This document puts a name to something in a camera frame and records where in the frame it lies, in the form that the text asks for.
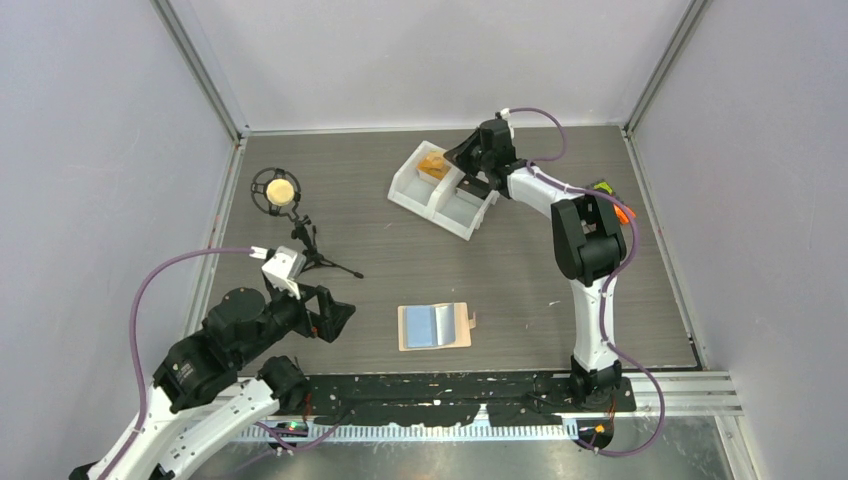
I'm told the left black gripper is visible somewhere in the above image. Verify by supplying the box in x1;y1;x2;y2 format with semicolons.
236;276;356;365

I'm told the beige card holder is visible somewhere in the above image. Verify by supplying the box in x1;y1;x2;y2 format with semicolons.
397;302;477;352

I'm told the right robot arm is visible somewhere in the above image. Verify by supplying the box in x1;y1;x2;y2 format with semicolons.
444;118;631;411

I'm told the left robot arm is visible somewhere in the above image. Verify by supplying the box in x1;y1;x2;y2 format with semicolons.
70;286;356;479

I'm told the black card stack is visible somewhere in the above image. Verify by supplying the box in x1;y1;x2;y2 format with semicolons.
455;175;497;208

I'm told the orange card stack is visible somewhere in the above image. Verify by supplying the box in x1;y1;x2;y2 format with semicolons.
416;151;452;184

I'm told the white two-compartment bin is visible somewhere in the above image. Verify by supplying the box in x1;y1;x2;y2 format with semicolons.
387;141;500;241

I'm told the microphone on black tripod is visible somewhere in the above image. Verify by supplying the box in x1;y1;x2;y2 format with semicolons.
250;167;365;279

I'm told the orange toy with blocks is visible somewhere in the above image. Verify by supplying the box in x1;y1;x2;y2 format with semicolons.
590;179;636;225

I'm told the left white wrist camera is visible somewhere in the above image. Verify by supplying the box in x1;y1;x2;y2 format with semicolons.
253;246;306;300

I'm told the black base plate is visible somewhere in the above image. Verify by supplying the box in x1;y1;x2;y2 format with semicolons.
275;371;636;427

